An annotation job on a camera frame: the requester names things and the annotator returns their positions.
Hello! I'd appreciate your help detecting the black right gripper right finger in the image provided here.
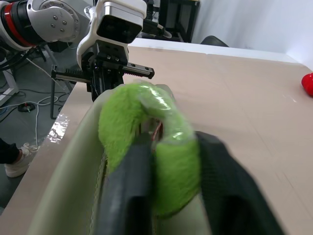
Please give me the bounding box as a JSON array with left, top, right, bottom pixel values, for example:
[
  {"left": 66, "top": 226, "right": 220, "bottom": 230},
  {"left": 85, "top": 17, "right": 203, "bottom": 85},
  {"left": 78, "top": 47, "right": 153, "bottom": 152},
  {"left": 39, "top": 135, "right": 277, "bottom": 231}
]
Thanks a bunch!
[{"left": 195, "top": 130, "right": 287, "bottom": 235}]

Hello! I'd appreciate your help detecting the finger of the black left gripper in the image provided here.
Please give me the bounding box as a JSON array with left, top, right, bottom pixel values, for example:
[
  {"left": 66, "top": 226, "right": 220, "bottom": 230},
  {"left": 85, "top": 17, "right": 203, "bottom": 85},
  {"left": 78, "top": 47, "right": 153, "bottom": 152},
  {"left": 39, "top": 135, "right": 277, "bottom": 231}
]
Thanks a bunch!
[{"left": 91, "top": 71, "right": 124, "bottom": 102}]

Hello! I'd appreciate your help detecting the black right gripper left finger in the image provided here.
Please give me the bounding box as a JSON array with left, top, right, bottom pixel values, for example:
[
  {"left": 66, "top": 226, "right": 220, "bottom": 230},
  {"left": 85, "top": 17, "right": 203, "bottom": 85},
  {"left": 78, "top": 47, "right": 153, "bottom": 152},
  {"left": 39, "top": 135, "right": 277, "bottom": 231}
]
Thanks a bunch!
[{"left": 94, "top": 140, "right": 157, "bottom": 235}]

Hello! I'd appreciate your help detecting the green plush keychain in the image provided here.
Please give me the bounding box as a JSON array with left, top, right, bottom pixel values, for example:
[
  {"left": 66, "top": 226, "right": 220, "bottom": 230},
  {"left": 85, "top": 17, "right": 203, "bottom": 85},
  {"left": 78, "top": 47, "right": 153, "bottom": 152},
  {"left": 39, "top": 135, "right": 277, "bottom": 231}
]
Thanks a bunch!
[{"left": 97, "top": 82, "right": 202, "bottom": 220}]

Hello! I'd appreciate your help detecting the black metal stand leg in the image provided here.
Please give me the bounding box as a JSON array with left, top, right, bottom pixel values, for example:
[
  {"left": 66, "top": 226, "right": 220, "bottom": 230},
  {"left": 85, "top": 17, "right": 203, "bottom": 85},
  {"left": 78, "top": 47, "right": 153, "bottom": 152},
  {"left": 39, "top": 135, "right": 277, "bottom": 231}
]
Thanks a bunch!
[{"left": 49, "top": 78, "right": 65, "bottom": 120}]

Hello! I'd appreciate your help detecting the black round floor plug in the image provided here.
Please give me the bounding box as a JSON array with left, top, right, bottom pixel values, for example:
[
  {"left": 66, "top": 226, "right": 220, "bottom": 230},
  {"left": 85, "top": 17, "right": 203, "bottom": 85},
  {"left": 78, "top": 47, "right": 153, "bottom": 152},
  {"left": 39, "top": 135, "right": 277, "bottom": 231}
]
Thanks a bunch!
[{"left": 18, "top": 102, "right": 36, "bottom": 114}]

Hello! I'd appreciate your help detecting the white desk leg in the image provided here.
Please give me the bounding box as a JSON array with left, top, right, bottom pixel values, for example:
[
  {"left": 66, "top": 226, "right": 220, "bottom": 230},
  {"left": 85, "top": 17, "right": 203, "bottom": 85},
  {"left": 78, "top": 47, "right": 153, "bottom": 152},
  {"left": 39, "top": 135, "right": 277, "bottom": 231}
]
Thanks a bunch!
[{"left": 0, "top": 68, "right": 18, "bottom": 106}]

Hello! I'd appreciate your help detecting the black chair back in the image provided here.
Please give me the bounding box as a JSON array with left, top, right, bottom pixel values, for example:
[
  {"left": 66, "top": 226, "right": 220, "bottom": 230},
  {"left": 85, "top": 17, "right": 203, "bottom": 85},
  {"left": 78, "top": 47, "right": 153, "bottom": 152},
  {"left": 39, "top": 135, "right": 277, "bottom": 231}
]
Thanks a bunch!
[{"left": 200, "top": 35, "right": 230, "bottom": 48}]

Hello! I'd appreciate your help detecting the white sneaker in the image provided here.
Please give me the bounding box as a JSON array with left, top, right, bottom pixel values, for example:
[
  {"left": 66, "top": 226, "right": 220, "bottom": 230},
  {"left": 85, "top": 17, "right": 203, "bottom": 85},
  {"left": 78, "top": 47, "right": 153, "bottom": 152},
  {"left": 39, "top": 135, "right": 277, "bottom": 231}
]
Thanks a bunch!
[{"left": 4, "top": 142, "right": 41, "bottom": 178}]

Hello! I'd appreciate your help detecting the black trouser leg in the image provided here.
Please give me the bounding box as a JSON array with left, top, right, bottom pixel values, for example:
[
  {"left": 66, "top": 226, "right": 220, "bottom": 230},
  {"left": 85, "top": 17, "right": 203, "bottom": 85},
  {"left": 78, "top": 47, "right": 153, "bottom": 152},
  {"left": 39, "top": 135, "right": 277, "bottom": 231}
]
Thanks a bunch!
[{"left": 0, "top": 138, "right": 20, "bottom": 165}]

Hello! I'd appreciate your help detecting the red round object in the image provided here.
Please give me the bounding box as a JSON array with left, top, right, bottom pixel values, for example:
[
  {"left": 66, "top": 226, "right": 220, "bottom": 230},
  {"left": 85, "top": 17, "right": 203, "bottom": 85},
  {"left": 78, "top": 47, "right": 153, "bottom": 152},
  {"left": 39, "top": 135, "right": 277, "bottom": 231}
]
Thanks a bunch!
[{"left": 300, "top": 72, "right": 313, "bottom": 97}]

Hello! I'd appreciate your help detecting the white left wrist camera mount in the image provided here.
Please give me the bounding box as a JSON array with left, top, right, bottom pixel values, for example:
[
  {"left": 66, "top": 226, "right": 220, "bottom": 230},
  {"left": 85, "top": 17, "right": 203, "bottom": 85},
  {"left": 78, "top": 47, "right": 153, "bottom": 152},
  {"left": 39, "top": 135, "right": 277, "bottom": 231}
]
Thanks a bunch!
[{"left": 76, "top": 0, "right": 147, "bottom": 71}]

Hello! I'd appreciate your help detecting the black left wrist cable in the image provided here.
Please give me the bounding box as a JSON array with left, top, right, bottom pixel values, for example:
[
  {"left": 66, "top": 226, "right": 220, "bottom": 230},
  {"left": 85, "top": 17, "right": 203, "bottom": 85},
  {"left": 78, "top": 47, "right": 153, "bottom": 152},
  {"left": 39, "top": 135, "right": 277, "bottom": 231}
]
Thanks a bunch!
[{"left": 143, "top": 17, "right": 172, "bottom": 39}]

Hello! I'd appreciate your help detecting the white floor cable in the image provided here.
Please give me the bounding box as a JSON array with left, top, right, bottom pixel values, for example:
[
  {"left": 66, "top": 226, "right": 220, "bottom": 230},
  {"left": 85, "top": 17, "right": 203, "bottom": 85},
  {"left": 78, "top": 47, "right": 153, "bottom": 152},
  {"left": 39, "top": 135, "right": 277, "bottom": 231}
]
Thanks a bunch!
[{"left": 0, "top": 58, "right": 68, "bottom": 147}]

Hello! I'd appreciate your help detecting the black metal frame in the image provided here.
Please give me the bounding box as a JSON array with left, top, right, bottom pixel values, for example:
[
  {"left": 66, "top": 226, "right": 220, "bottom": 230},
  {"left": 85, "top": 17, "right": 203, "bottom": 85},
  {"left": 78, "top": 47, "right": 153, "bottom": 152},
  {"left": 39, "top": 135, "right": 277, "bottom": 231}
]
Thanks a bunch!
[{"left": 146, "top": 0, "right": 201, "bottom": 44}]

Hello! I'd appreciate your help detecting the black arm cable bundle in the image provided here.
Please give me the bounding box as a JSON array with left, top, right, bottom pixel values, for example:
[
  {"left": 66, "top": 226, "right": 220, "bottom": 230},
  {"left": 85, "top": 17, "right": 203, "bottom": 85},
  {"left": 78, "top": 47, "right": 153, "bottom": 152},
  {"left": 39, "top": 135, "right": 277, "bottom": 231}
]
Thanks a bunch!
[{"left": 0, "top": 45, "right": 47, "bottom": 72}]

